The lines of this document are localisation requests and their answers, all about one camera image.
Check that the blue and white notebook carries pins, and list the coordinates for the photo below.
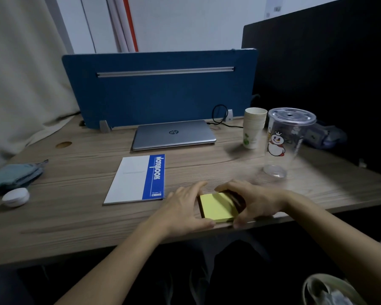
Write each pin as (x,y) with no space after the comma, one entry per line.
(130,181)

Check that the person's right forearm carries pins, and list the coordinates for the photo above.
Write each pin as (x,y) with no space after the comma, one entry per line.
(343,238)

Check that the person's right hand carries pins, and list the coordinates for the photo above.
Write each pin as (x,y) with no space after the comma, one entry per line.
(260,201)

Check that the grey cleaning cloth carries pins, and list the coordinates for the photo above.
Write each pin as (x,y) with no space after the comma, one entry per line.
(12,176)

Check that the silver divider rail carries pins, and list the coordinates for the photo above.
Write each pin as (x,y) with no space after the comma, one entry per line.
(165,72)

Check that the white paper notice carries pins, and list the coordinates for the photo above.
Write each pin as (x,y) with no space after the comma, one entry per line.
(274,7)

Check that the clear cartoon plastic cup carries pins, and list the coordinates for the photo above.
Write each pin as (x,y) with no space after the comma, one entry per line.
(285,139)

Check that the silver laptop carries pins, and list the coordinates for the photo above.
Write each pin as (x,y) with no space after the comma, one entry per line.
(152,136)

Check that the person's left forearm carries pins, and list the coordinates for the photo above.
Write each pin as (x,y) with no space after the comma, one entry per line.
(114,270)

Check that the person's dark trousers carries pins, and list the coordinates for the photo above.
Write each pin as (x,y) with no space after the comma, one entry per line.
(235,276)

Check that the blue plastic tissue pack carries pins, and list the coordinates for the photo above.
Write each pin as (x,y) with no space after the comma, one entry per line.
(327,136)

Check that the grey divider bracket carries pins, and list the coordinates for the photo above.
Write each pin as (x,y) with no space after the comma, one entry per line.
(104,127)
(229,115)

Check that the red strip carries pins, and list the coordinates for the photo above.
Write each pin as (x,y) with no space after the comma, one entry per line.
(130,25)

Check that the yellow sticky note pad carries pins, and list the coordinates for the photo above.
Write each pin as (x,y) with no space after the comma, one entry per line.
(217,208)

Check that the white tube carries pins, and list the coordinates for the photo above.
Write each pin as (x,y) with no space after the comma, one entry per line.
(124,25)
(117,25)

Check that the white earbud case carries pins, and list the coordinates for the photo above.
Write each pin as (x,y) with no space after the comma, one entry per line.
(16,197)

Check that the black divider panel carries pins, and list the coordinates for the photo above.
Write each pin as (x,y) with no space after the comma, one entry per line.
(320,60)

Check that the stack of white paper cups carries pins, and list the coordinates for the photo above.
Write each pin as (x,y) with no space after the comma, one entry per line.
(254,130)

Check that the wad of white paper waste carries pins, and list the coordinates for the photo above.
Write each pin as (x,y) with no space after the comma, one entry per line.
(333,298)

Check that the blue desk divider panel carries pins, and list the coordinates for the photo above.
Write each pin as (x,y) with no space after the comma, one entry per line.
(162,98)

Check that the wooden desk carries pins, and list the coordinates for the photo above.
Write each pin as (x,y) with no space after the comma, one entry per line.
(82,225)

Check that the pale round trash bin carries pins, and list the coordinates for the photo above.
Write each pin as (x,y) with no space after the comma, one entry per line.
(306,295)

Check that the beige curtain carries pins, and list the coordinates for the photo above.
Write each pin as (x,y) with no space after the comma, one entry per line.
(19,76)

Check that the person's left hand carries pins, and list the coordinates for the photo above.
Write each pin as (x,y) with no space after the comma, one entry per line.
(181,212)

